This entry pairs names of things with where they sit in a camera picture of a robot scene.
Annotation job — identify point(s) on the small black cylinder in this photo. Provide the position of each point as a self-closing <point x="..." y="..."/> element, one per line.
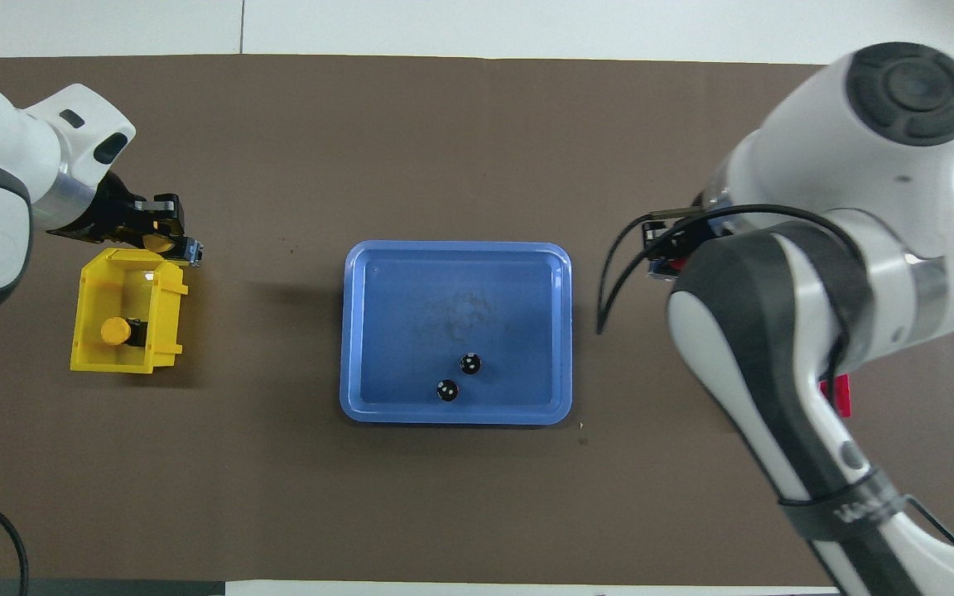
<point x="469" y="363"/>
<point x="446" y="390"/>

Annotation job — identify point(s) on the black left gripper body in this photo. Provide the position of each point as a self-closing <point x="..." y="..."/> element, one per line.
<point x="117" y="211"/>

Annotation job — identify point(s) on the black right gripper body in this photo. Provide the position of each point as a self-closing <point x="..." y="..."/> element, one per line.
<point x="701" y="225"/>

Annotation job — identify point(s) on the red plastic bin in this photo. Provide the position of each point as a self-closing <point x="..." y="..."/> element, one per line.
<point x="841" y="397"/>

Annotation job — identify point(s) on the blue plastic tray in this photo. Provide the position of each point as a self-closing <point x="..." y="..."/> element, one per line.
<point x="411" y="331"/>

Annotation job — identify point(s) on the yellow plastic bin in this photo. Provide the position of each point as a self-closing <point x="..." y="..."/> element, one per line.
<point x="84" y="348"/>

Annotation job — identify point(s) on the yellow push button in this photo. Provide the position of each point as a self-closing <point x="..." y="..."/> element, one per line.
<point x="115" y="331"/>
<point x="160" y="242"/>

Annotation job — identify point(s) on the brown paper table mat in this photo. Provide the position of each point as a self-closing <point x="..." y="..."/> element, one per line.
<point x="278" y="497"/>

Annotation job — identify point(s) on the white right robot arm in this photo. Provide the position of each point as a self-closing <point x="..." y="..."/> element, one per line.
<point x="858" y="165"/>

